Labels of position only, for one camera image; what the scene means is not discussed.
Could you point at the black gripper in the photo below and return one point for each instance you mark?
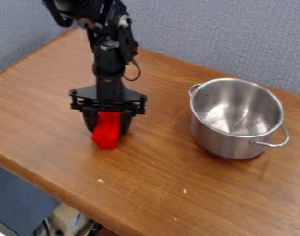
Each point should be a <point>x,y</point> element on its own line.
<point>107,96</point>

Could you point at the red plastic block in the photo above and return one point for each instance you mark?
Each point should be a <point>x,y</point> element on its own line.
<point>106,130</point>

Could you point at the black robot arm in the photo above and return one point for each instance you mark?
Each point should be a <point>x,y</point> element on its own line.
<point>106,21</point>

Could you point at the stainless steel pot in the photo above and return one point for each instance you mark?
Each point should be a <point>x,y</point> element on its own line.
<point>237,118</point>

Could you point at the beige box under table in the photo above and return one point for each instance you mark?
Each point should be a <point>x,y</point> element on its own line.
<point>67,222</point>

